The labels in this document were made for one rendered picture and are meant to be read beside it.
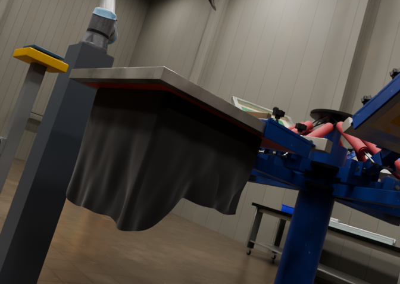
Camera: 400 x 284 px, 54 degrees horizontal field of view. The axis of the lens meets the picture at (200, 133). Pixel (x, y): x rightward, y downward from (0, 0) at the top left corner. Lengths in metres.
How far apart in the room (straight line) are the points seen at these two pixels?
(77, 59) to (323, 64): 5.64
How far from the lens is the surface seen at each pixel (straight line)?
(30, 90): 1.34
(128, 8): 12.69
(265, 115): 1.56
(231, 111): 1.27
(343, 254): 6.09
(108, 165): 1.33
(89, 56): 2.03
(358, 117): 1.68
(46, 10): 11.65
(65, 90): 1.98
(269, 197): 6.91
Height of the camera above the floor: 0.71
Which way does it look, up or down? 7 degrees up
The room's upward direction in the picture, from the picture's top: 17 degrees clockwise
